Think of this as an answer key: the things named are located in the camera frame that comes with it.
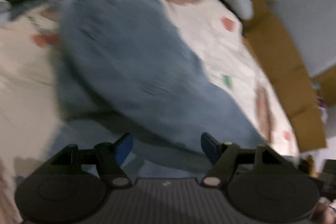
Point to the brown cardboard box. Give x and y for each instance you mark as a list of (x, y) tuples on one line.
[(283, 65)]

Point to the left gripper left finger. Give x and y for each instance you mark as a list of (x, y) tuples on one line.
[(106, 157)]

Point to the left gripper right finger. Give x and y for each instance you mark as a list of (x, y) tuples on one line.
[(234, 166)]

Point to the blue denim pants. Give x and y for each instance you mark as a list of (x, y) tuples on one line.
[(122, 67)]

